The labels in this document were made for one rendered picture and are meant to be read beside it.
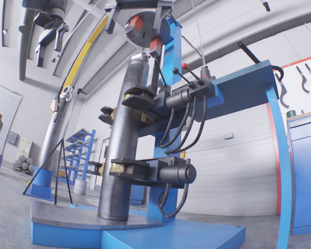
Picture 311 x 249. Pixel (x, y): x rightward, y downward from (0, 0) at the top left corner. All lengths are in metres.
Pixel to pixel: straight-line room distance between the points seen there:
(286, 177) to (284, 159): 0.09
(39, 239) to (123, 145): 0.77
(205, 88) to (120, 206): 0.88
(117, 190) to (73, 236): 0.41
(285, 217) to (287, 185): 0.17
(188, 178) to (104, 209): 0.57
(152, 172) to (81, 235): 0.53
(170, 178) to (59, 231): 0.64
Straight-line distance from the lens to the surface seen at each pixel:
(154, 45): 1.97
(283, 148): 0.94
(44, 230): 0.85
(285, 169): 0.92
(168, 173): 0.84
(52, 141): 2.23
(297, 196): 1.38
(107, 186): 1.05
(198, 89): 0.91
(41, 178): 2.18
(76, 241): 0.90
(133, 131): 1.11
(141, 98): 0.97
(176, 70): 0.83
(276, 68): 1.09
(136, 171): 0.85
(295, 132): 1.44
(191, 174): 0.80
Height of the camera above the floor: 0.39
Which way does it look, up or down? 24 degrees up
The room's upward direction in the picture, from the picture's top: 6 degrees clockwise
